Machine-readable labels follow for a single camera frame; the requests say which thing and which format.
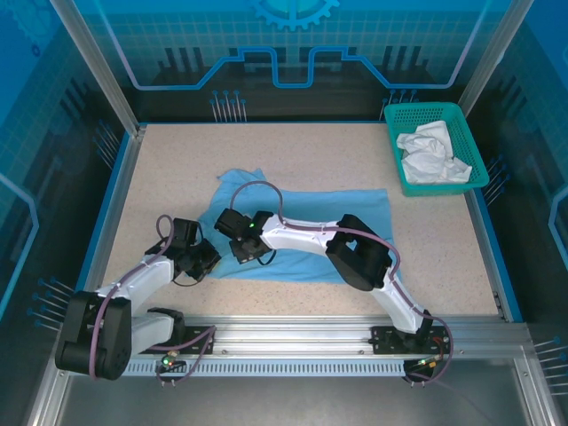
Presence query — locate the light blue t-shirt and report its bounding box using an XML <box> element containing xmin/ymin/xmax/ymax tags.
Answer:
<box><xmin>196</xmin><ymin>167</ymin><xmax>406</xmax><ymax>286</ymax></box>

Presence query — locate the metal front panel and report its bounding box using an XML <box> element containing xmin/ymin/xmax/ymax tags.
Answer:
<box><xmin>24</xmin><ymin>354</ymin><xmax>551</xmax><ymax>426</ymax></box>

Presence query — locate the green plastic basket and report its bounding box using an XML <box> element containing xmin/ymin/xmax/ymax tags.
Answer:
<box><xmin>383</xmin><ymin>101</ymin><xmax>491</xmax><ymax>198</ymax></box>

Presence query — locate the white crumpled t-shirt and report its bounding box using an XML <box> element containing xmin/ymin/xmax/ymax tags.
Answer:
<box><xmin>396</xmin><ymin>119</ymin><xmax>473</xmax><ymax>186</ymax></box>

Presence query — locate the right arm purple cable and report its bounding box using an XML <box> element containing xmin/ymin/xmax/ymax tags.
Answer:
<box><xmin>229</xmin><ymin>179</ymin><xmax>454</xmax><ymax>387</ymax></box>

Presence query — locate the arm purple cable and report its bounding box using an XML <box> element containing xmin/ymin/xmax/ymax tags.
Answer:
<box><xmin>229</xmin><ymin>179</ymin><xmax>454</xmax><ymax>387</ymax></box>
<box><xmin>91</xmin><ymin>215</ymin><xmax>218</xmax><ymax>388</ymax></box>

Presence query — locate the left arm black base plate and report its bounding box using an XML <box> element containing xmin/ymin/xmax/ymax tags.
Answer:
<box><xmin>176</xmin><ymin>325</ymin><xmax>217</xmax><ymax>356</ymax></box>

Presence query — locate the aluminium side rail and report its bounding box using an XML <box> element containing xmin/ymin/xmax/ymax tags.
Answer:
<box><xmin>73</xmin><ymin>126</ymin><xmax>147</xmax><ymax>323</ymax></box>
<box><xmin>463</xmin><ymin>193</ymin><xmax>511</xmax><ymax>323</ymax></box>

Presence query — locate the aluminium mounting rail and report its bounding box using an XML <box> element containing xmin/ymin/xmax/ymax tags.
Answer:
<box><xmin>128</xmin><ymin>313</ymin><xmax>529</xmax><ymax>356</ymax></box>

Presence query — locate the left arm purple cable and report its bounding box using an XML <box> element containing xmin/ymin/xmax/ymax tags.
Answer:
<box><xmin>91</xmin><ymin>215</ymin><xmax>218</xmax><ymax>388</ymax></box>

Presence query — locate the slotted cable duct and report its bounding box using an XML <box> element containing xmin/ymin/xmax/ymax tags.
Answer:
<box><xmin>122</xmin><ymin>358</ymin><xmax>412</xmax><ymax>378</ymax></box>

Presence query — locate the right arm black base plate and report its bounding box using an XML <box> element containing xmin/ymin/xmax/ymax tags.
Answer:
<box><xmin>370</xmin><ymin>326</ymin><xmax>449</xmax><ymax>356</ymax></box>

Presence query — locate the aluminium frame post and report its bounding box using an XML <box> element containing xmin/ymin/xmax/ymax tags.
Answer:
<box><xmin>48</xmin><ymin>0</ymin><xmax>147</xmax><ymax>137</ymax></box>
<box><xmin>456</xmin><ymin>0</ymin><xmax>533</xmax><ymax>122</ymax></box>

